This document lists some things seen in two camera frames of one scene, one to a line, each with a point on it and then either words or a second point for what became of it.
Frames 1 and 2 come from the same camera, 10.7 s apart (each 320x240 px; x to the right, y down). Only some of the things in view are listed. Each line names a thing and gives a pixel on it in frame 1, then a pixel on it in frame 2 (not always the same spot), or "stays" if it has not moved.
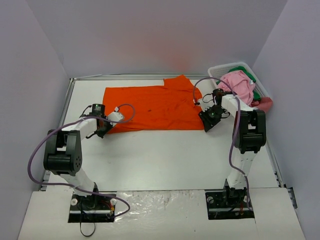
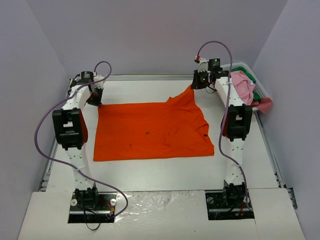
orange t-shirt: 172,106 → 177,128
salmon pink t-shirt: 265,104 stays
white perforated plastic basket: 215,72 stays
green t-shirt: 256,96 stays
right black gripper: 208,122 → 198,83
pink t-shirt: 243,86 stays
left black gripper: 103,130 → 94,99
